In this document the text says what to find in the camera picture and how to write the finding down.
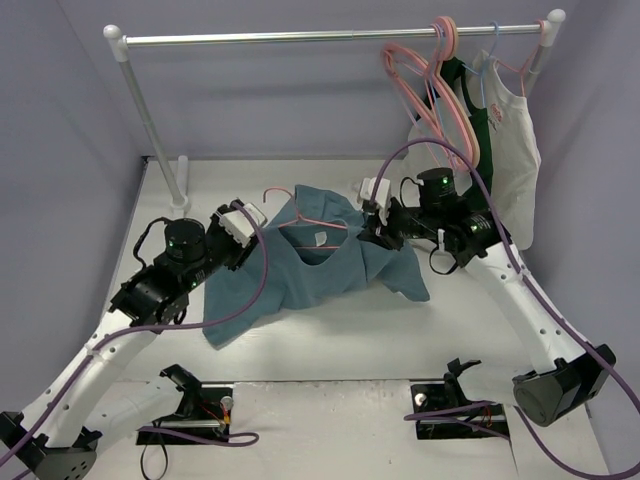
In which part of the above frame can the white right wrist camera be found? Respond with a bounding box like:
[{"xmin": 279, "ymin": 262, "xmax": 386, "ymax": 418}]
[{"xmin": 357, "ymin": 177, "xmax": 391, "ymax": 226}]

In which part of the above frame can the pink hanger behind thick one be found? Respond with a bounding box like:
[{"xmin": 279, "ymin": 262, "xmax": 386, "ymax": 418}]
[{"xmin": 381, "ymin": 16, "xmax": 475, "ymax": 159}]

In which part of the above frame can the white clothes rack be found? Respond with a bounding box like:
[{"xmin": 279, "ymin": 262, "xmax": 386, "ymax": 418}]
[{"xmin": 102, "ymin": 8, "xmax": 567, "ymax": 211}]

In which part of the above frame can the blue t shirt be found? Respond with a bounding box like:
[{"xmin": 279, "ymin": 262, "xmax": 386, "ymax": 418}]
[{"xmin": 203, "ymin": 185, "xmax": 430, "ymax": 348}]

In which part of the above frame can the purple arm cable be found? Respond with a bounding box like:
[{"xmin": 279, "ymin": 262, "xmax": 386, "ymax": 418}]
[
  {"xmin": 0, "ymin": 202, "xmax": 271, "ymax": 480},
  {"xmin": 372, "ymin": 137, "xmax": 640, "ymax": 479}
]

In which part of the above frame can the blue wire hanger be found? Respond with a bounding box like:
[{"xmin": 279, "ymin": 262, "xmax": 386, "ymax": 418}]
[{"xmin": 464, "ymin": 21, "xmax": 500, "ymax": 108}]

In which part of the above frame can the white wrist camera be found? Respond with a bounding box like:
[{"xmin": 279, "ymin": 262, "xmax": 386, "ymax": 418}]
[
  {"xmin": 357, "ymin": 177, "xmax": 391, "ymax": 226},
  {"xmin": 219, "ymin": 199, "xmax": 267, "ymax": 248}
]

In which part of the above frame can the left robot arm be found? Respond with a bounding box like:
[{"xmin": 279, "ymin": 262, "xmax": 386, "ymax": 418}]
[{"xmin": 1, "ymin": 200, "xmax": 266, "ymax": 479}]

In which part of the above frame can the thin pink wire hanger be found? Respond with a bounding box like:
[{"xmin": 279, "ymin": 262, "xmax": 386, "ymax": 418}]
[{"xmin": 262, "ymin": 186, "xmax": 348, "ymax": 250}]

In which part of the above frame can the pink hanger at rack end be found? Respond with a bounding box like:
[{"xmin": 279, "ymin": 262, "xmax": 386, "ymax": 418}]
[{"xmin": 497, "ymin": 45, "xmax": 539, "ymax": 97}]

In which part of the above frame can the green t shirt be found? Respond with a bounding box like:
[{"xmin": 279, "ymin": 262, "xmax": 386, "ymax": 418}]
[{"xmin": 416, "ymin": 57, "xmax": 494, "ymax": 192}]

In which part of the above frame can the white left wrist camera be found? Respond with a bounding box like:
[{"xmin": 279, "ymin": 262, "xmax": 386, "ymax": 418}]
[{"xmin": 219, "ymin": 199, "xmax": 267, "ymax": 248}]

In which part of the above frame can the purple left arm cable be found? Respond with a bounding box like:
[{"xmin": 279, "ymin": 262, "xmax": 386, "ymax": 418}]
[{"xmin": 0, "ymin": 202, "xmax": 271, "ymax": 480}]

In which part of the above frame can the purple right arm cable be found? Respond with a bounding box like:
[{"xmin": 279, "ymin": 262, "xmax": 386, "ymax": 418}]
[{"xmin": 372, "ymin": 137, "xmax": 640, "ymax": 479}]

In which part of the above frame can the black cable loop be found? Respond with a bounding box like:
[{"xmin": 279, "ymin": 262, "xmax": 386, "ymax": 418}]
[{"xmin": 139, "ymin": 439, "xmax": 171, "ymax": 479}]

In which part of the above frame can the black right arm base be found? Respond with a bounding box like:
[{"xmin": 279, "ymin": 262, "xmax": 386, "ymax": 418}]
[{"xmin": 410, "ymin": 381, "xmax": 510, "ymax": 441}]

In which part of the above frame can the white t shirt on hanger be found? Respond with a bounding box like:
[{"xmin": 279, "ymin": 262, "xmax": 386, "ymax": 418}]
[{"xmin": 470, "ymin": 50, "xmax": 541, "ymax": 251}]

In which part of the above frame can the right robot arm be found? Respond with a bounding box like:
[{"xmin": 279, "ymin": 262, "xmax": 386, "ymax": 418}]
[{"xmin": 358, "ymin": 168, "xmax": 616, "ymax": 427}]

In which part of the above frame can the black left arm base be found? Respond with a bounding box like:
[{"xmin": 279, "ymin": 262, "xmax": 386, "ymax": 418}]
[{"xmin": 136, "ymin": 383, "xmax": 234, "ymax": 446}]

